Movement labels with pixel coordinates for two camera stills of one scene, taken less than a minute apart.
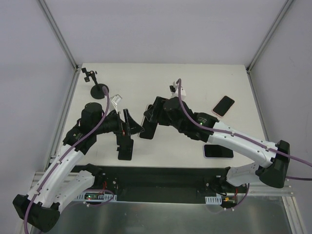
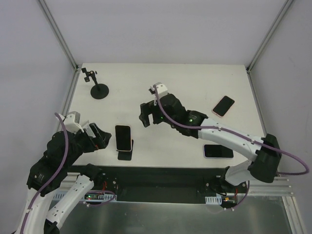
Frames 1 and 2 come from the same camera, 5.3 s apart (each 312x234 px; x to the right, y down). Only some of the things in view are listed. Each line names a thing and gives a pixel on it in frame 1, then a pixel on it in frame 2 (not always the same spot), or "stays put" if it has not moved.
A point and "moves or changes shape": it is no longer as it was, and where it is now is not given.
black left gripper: (122, 130) to (92, 137)
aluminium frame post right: (285, 7) stays put
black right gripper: (157, 112) stays put
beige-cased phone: (147, 129) moves or changes shape
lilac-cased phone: (217, 151) stays put
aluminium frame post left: (77, 67) stays put
